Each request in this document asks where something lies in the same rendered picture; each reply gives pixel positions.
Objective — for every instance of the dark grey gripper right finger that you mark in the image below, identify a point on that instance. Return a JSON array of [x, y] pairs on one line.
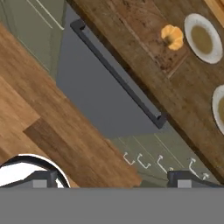
[[179, 176]]

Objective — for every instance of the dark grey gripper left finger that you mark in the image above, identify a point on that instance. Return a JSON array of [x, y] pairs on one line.
[[43, 178]]

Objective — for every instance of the golden croissant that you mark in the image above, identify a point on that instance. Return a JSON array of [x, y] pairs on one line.
[[173, 36]]

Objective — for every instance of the brown wooden cutting board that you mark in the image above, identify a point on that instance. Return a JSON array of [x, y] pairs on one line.
[[151, 32]]

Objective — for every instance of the green cupboard door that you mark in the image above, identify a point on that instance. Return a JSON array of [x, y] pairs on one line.
[[32, 26], [186, 151], [159, 148], [128, 172]]

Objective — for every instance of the white round thing black rim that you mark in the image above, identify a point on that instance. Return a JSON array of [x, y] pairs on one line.
[[14, 172]]

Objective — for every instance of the white plate with olive centre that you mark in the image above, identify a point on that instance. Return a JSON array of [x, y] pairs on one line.
[[219, 109], [204, 38]]

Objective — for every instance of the grey dishwasher door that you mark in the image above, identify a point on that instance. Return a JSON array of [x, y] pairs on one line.
[[87, 84]]

